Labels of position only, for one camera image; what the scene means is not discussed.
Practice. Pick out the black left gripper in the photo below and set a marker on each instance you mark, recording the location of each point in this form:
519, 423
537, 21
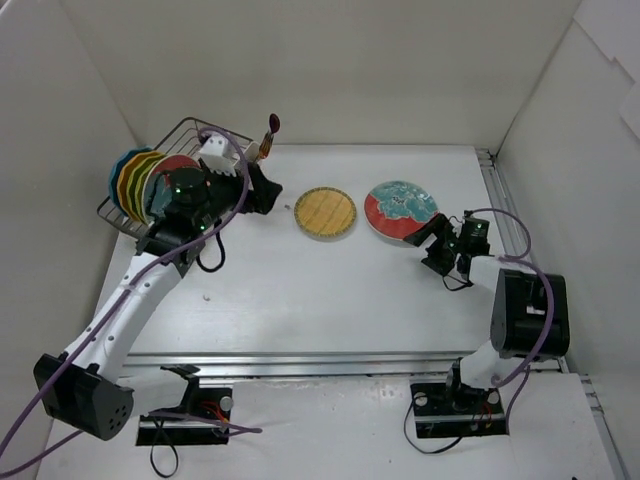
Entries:
248, 190

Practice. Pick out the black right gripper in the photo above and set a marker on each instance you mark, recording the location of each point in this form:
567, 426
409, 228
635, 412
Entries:
442, 239

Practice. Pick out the woven bamboo pattern plate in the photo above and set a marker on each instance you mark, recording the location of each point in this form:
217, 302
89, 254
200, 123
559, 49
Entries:
325, 213

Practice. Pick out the red plate with teal flower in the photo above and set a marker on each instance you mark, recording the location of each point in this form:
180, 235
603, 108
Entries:
157, 193

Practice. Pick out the green polka dot bowl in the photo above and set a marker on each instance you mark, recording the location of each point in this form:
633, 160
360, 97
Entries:
131, 185
140, 177

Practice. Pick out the yellow polka dot bowl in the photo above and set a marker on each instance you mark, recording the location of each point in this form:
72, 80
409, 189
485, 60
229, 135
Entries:
124, 181

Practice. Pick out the blue polka dot bowl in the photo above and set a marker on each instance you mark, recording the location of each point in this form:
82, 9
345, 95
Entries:
115, 173

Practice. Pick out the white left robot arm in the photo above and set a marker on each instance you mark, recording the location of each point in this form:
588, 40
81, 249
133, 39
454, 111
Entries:
83, 387

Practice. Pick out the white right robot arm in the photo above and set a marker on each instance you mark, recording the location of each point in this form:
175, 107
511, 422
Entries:
529, 317

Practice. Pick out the white cutlery holder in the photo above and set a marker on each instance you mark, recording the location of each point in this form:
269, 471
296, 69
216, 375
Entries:
252, 152

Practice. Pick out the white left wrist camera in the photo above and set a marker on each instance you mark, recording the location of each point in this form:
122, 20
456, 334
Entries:
219, 155

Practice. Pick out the aluminium right side rail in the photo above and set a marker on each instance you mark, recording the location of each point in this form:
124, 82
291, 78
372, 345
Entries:
516, 238

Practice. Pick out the aluminium rail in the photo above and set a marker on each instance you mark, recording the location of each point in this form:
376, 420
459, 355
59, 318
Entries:
306, 365
516, 238

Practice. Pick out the metal wire dish rack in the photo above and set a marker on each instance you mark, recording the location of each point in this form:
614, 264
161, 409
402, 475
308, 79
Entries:
185, 135

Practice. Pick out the aluminium front rail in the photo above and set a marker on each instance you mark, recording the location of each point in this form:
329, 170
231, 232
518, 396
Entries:
306, 365

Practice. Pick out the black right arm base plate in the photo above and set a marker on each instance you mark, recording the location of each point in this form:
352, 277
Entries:
443, 413

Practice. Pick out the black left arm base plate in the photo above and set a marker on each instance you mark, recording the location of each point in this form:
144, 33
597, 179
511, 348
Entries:
199, 419

